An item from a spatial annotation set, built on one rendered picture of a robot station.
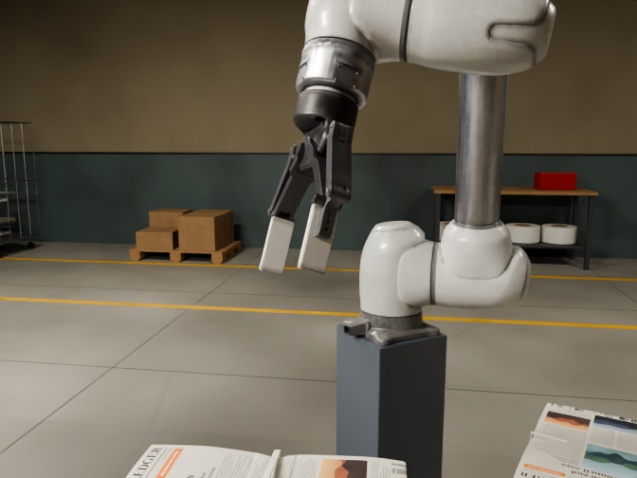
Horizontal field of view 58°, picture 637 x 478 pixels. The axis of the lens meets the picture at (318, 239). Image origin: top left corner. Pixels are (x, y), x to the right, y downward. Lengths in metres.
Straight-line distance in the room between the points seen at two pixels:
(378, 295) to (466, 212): 0.28
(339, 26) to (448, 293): 0.80
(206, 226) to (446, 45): 6.43
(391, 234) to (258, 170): 6.59
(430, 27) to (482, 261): 0.73
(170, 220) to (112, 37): 2.69
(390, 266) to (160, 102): 7.18
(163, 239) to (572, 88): 5.33
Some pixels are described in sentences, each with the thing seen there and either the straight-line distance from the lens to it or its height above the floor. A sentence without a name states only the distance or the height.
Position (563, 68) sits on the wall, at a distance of 7.90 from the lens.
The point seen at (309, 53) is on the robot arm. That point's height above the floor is 1.57.
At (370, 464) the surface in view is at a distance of 0.85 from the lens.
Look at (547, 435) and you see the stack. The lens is 1.43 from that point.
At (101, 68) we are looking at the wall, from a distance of 8.76.
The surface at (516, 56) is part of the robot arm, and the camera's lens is 0.72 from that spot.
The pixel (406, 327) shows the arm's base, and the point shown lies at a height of 1.03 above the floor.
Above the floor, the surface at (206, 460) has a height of 1.03.
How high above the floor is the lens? 1.47
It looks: 10 degrees down
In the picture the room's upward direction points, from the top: straight up
